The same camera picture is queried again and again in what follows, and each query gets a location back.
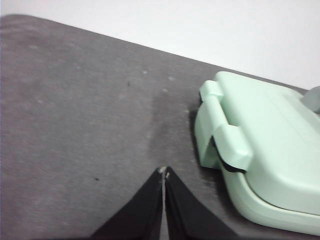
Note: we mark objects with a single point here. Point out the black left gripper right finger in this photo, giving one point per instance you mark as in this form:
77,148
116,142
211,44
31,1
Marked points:
185,215

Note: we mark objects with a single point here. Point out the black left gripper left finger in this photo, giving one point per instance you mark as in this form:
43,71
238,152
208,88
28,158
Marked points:
142,212

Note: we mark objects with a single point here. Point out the mint green breakfast maker base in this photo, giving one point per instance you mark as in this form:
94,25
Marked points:
207,140

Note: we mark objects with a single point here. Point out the mint green hinged griddle cover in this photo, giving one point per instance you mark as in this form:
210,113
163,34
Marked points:
270,140

